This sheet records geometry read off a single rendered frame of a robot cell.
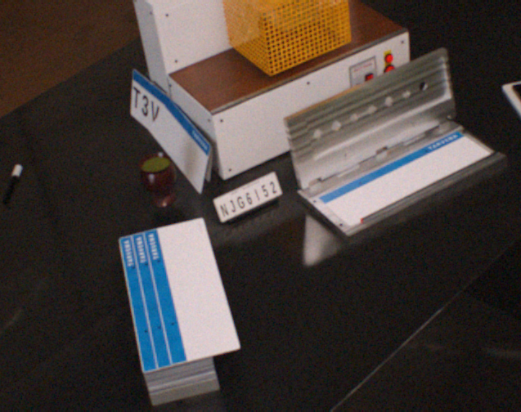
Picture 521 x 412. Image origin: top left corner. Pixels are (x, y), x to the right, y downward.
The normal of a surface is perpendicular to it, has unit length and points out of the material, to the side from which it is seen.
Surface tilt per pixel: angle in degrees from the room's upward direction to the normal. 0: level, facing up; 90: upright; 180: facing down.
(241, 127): 90
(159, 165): 0
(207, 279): 0
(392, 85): 79
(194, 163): 69
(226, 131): 90
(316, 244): 0
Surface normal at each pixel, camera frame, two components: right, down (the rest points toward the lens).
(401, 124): 0.47, 0.33
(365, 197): -0.12, -0.77
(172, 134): -0.87, 0.07
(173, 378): 0.22, 0.59
